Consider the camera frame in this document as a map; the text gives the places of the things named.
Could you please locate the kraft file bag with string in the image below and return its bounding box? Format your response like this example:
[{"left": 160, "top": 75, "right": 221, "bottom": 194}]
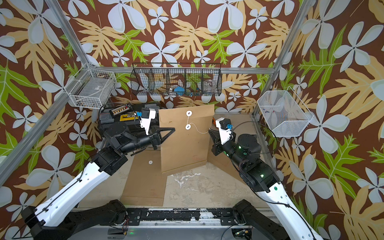
[{"left": 120, "top": 150, "right": 167, "bottom": 207}]

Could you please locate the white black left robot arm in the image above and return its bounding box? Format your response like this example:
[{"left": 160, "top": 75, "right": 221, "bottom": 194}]
[{"left": 22, "top": 122, "right": 175, "bottom": 240}]

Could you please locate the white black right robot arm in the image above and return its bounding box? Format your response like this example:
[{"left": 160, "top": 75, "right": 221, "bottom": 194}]
[{"left": 209, "top": 130, "right": 322, "bottom": 240}]

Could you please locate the black plastic toolbox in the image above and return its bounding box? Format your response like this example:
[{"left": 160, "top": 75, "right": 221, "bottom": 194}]
[{"left": 98, "top": 103, "right": 161, "bottom": 134}]

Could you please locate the screwdriver bit set case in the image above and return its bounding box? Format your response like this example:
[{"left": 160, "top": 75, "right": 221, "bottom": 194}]
[{"left": 109, "top": 104, "right": 132, "bottom": 118}]

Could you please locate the blue object in basket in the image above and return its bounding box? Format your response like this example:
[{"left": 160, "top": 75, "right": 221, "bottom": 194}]
[{"left": 174, "top": 87, "right": 186, "bottom": 96}]

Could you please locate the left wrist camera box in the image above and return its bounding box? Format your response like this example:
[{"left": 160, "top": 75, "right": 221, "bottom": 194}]
[{"left": 136, "top": 108, "right": 156, "bottom": 136}]

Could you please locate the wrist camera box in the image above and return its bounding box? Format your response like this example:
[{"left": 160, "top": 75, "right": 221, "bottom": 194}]
[
  {"left": 216, "top": 118, "right": 233, "bottom": 145},
  {"left": 136, "top": 108, "right": 156, "bottom": 136}
]

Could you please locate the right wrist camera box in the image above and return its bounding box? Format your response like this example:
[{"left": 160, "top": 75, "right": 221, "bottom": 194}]
[{"left": 216, "top": 118, "right": 233, "bottom": 145}]

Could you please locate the black wire basket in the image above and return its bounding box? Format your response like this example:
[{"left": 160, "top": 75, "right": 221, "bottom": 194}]
[{"left": 129, "top": 63, "right": 223, "bottom": 97}]

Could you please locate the white wire basket right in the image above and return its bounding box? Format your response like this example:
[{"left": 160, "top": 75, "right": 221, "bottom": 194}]
[{"left": 257, "top": 90, "right": 314, "bottom": 138}]

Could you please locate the white wire basket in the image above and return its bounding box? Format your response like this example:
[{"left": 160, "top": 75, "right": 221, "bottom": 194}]
[
  {"left": 257, "top": 90, "right": 314, "bottom": 138},
  {"left": 66, "top": 64, "right": 117, "bottom": 109}
]

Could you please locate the white wire basket left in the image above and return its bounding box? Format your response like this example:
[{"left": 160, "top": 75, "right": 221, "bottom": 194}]
[{"left": 66, "top": 64, "right": 117, "bottom": 109}]

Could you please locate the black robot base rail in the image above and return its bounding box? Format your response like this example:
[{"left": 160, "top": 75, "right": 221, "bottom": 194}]
[{"left": 59, "top": 199, "right": 286, "bottom": 240}]

